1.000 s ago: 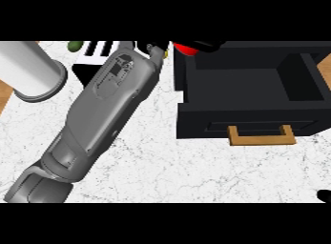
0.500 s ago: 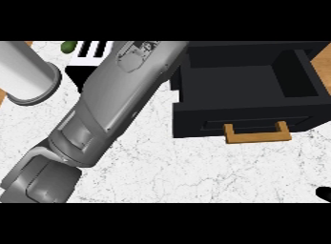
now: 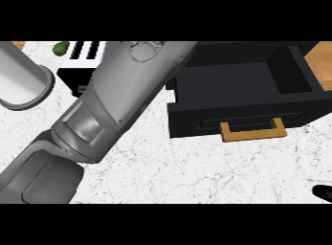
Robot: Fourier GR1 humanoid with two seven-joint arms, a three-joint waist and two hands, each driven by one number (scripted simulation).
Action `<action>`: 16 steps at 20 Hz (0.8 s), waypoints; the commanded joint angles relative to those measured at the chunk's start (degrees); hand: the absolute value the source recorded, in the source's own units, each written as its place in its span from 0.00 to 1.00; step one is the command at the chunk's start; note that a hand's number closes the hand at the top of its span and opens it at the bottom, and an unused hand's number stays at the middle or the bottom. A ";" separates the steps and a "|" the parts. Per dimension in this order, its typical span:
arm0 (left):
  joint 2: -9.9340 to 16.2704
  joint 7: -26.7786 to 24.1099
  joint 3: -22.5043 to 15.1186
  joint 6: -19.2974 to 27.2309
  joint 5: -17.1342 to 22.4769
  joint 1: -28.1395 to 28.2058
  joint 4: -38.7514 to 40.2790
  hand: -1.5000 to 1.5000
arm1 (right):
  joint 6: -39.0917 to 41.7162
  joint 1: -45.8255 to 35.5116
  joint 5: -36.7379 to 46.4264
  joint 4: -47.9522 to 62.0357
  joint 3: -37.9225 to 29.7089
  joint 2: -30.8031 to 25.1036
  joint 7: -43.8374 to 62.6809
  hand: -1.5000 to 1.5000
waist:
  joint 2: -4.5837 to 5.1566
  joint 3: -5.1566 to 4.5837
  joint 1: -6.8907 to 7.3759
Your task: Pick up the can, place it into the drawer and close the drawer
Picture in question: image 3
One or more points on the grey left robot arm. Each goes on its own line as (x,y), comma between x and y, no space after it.
(121,83)

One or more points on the black drawer box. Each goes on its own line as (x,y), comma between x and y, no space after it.
(229,83)

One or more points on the white cylindrical can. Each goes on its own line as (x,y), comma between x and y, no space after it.
(7,73)

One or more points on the black cabinet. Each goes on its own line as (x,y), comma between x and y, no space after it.
(233,51)

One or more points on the green avocado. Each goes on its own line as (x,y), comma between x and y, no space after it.
(59,48)

